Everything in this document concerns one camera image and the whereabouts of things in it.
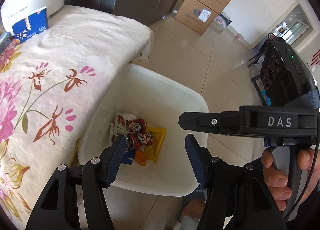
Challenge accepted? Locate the grey slipper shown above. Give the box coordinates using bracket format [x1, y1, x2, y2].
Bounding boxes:
[177, 185, 208, 223]

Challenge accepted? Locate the orange wrapper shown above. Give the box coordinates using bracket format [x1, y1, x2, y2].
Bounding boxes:
[134, 150, 148, 166]

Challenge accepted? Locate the white almond snack packet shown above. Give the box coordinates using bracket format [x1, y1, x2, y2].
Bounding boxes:
[111, 112, 128, 145]

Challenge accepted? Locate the blue box with white top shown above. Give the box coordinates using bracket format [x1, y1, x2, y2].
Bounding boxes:
[12, 6, 48, 43]

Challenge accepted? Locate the blue almond print carton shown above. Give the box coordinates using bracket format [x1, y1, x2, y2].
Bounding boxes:
[123, 150, 135, 166]

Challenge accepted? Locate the black metal frame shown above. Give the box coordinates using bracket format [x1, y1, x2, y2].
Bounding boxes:
[247, 46, 272, 107]

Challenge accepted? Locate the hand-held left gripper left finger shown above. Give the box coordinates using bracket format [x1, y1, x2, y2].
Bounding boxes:
[25, 134, 128, 230]

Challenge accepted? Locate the person's foot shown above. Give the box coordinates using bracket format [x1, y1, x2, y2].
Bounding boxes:
[180, 199, 202, 230]

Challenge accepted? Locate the glass window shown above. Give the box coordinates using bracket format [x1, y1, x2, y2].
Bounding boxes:
[274, 5, 310, 45]

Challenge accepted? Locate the yellow snack packet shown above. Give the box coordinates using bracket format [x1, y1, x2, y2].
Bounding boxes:
[144, 126, 167, 163]

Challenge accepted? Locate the pale grey-blue box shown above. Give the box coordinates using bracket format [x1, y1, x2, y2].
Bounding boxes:
[0, 32, 11, 51]

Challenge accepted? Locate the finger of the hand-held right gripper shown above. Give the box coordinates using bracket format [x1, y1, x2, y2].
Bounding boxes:
[179, 111, 240, 136]

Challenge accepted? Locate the red cartoon drink can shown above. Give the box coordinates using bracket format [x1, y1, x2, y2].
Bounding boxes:
[126, 132, 155, 149]
[126, 118, 148, 134]

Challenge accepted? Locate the large floral tablecloth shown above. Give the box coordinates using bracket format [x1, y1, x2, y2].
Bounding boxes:
[0, 5, 153, 230]

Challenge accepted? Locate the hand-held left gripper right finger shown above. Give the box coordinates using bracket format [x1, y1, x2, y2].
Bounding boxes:
[185, 134, 288, 230]

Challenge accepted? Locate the small printed box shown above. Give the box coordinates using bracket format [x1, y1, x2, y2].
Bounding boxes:
[214, 12, 232, 28]

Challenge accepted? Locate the white plastic bin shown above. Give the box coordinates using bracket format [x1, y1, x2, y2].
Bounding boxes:
[77, 64, 209, 197]

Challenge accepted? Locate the person's right hand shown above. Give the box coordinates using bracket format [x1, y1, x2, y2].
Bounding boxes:
[261, 148, 320, 214]

